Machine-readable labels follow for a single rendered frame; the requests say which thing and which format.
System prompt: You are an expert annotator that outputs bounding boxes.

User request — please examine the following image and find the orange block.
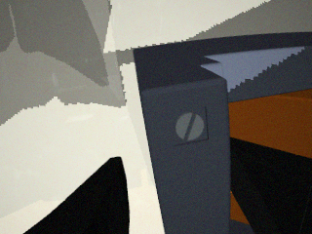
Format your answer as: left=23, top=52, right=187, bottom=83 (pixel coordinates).
left=229, top=89, right=312, bottom=225

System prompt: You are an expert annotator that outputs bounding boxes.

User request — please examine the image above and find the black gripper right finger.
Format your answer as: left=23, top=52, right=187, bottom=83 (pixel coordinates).
left=230, top=136, right=312, bottom=234

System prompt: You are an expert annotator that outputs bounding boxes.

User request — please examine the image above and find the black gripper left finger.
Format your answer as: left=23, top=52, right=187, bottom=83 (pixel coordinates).
left=23, top=156, right=130, bottom=234

